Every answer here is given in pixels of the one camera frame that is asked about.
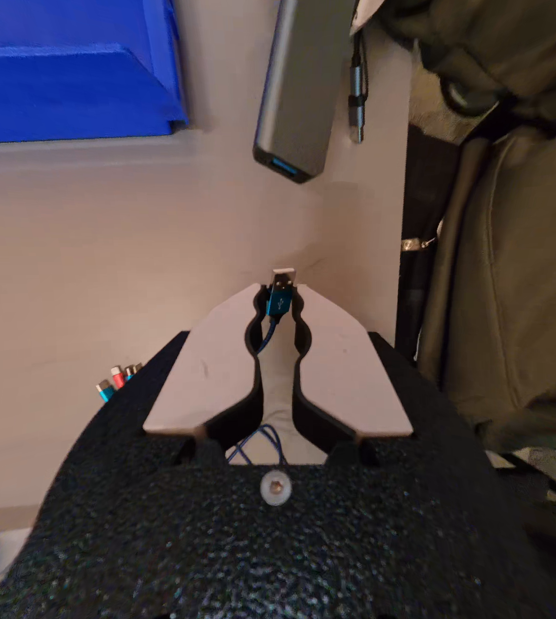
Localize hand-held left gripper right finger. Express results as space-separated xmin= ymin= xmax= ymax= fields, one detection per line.
xmin=291 ymin=284 xmax=414 ymax=445

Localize pale desk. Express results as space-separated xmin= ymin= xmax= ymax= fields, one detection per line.
xmin=0 ymin=0 xmax=413 ymax=535

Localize red and teal cable plugs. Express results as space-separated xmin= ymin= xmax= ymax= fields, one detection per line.
xmin=95 ymin=363 xmax=144 ymax=403

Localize small grey USB hub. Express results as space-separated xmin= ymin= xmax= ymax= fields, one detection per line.
xmin=252 ymin=0 xmax=357 ymax=185

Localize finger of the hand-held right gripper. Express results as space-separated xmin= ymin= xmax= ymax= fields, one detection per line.
xmin=350 ymin=0 xmax=381 ymax=35

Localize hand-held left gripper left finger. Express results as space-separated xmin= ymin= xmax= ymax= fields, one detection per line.
xmin=143 ymin=283 xmax=265 ymax=442

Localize blue braided USB cable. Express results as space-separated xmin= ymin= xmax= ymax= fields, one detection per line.
xmin=229 ymin=267 xmax=301 ymax=465

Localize blue plastic bin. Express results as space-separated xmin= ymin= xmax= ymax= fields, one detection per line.
xmin=0 ymin=0 xmax=190 ymax=145

